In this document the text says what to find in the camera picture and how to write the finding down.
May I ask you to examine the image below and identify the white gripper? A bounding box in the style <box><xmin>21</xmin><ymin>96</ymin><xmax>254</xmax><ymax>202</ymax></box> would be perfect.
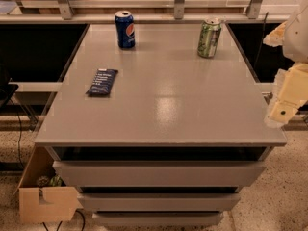
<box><xmin>263</xmin><ymin>22</ymin><xmax>308</xmax><ymax>128</ymax></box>

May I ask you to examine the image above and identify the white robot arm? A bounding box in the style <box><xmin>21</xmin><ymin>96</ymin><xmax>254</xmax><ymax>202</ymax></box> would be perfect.
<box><xmin>263</xmin><ymin>0</ymin><xmax>308</xmax><ymax>128</ymax></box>

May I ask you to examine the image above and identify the blue rxbar blueberry wrapper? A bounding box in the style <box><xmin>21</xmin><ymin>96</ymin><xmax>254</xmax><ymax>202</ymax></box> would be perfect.
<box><xmin>87</xmin><ymin>68</ymin><xmax>118</xmax><ymax>96</ymax></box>

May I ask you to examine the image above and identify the green soda can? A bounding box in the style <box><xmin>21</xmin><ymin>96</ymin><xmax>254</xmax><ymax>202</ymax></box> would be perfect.
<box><xmin>197</xmin><ymin>17</ymin><xmax>221</xmax><ymax>58</ymax></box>

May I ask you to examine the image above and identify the grey drawer cabinet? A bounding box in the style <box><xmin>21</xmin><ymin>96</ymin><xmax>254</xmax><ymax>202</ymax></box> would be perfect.
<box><xmin>36</xmin><ymin>24</ymin><xmax>286</xmax><ymax>225</ymax></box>

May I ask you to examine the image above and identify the blue pepsi can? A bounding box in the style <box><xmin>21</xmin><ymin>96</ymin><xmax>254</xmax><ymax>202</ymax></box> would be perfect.
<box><xmin>115</xmin><ymin>11</ymin><xmax>135</xmax><ymax>49</ymax></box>

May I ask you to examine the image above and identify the cardboard box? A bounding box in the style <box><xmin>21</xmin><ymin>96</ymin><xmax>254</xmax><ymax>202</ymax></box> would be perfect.
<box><xmin>17</xmin><ymin>147</ymin><xmax>80</xmax><ymax>224</ymax></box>

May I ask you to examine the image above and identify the black cable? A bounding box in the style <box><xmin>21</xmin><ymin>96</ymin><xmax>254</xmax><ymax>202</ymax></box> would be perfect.
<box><xmin>9</xmin><ymin>98</ymin><xmax>27</xmax><ymax>170</ymax></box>

